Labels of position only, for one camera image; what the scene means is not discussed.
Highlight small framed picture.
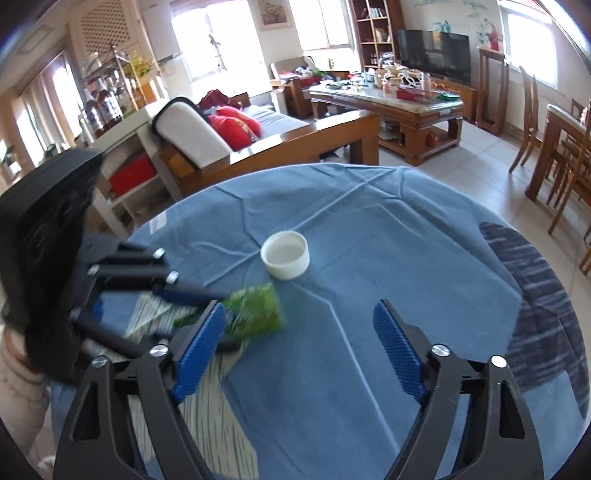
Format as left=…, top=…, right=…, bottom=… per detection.
left=256, top=0, right=291, bottom=31

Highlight wooden bookshelf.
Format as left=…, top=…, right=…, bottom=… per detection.
left=348, top=0, right=406, bottom=70

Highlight tall wooden plant stand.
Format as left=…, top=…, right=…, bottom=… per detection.
left=476, top=46, right=509, bottom=137

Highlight wooden dining table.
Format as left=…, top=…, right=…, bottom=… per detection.
left=526, top=104, right=591, bottom=201

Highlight wire glass rack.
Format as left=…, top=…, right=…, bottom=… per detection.
left=85, top=44, right=134, bottom=88

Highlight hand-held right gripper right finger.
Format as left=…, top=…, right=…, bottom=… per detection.
left=373, top=300, right=546, bottom=480

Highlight wooden dining chair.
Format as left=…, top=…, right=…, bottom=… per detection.
left=547, top=138, right=591, bottom=236
left=508, top=66, right=550, bottom=174

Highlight green gum pack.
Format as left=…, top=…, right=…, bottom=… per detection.
left=222, top=282, right=286, bottom=343

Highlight red potted plant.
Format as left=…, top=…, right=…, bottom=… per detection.
left=482, top=18, right=504, bottom=51

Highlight white radiator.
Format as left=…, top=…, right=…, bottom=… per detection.
left=505, top=78, right=555, bottom=134

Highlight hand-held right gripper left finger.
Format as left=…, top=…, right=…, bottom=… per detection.
left=53, top=300, right=228, bottom=480

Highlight white sofa cushion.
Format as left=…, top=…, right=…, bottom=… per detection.
left=151, top=98, right=232, bottom=169

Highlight wooden television cabinet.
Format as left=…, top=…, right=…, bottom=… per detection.
left=434, top=78, right=478, bottom=123

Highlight blue tablecloth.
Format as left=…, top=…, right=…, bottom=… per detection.
left=51, top=161, right=585, bottom=480

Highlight red storage box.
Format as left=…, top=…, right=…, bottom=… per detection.
left=108, top=154, right=158, bottom=195

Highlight glass bottle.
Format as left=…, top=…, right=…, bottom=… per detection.
left=89, top=78, right=109, bottom=138
left=100, top=76, right=124, bottom=125

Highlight wooden sofa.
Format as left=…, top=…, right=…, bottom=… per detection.
left=150, top=97, right=380, bottom=199

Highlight red cushion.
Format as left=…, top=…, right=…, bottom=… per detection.
left=208, top=106, right=262, bottom=151

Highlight white lattice cabinet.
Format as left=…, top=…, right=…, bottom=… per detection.
left=69, top=0, right=153, bottom=61

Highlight flat screen television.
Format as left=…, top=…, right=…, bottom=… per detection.
left=397, top=28, right=472, bottom=86

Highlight wooden armchair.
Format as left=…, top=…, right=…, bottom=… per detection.
left=270, top=55, right=352, bottom=118

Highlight wooden coffee table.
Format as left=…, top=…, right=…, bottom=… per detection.
left=309, top=83, right=464, bottom=167

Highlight person's left forearm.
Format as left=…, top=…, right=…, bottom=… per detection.
left=0, top=323, right=52, bottom=464

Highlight dark red cloth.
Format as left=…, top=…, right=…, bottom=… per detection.
left=198, top=90, right=250, bottom=112

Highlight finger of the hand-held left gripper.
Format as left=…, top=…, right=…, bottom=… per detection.
left=90, top=244, right=219, bottom=308
left=69, top=308, right=188, bottom=360

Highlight white shelf unit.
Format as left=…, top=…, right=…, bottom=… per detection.
left=78, top=99, right=185, bottom=236

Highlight yellow flowers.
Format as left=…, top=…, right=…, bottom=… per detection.
left=129, top=51, right=155, bottom=79

